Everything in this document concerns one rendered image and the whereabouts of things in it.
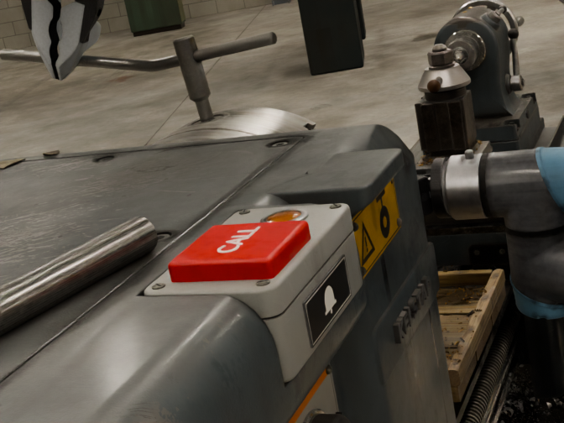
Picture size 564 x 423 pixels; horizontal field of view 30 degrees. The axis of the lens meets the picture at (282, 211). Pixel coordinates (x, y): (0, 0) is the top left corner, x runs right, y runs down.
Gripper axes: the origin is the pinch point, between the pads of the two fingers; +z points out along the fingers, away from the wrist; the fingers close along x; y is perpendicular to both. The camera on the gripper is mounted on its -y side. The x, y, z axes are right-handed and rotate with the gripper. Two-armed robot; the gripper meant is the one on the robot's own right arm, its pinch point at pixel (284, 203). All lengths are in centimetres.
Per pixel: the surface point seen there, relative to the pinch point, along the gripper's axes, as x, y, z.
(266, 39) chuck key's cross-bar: 22.9, -20.8, -10.6
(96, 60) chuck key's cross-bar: 22.7, -19.0, 9.6
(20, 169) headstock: 17.3, -40.4, 5.9
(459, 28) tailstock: 5, 93, -2
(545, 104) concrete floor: -107, 501, 48
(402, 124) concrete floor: -107, 484, 131
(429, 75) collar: 6.3, 38.6, -9.7
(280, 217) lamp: 18, -59, -26
